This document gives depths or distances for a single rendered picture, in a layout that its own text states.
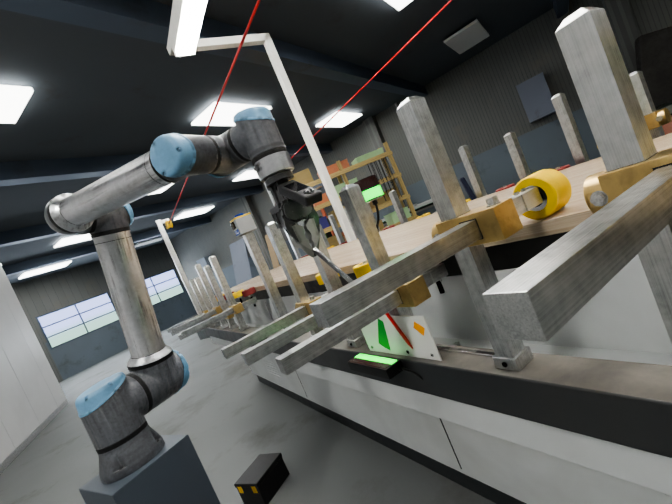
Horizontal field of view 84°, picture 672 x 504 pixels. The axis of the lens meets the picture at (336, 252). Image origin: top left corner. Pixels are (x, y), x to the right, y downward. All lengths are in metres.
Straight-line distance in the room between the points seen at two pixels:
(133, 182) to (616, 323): 1.04
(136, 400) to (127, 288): 0.36
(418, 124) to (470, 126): 9.13
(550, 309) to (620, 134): 0.29
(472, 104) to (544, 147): 1.86
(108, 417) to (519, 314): 1.28
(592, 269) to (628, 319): 0.56
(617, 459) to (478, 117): 9.22
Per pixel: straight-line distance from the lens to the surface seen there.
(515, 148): 1.82
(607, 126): 0.50
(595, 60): 0.50
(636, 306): 0.82
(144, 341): 1.44
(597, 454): 0.76
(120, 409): 1.40
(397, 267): 0.48
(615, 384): 0.63
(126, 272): 1.40
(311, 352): 0.69
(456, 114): 9.84
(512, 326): 0.24
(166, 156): 0.89
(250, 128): 0.92
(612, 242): 0.31
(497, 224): 0.58
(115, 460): 1.43
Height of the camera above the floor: 1.03
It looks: 3 degrees down
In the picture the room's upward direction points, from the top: 23 degrees counter-clockwise
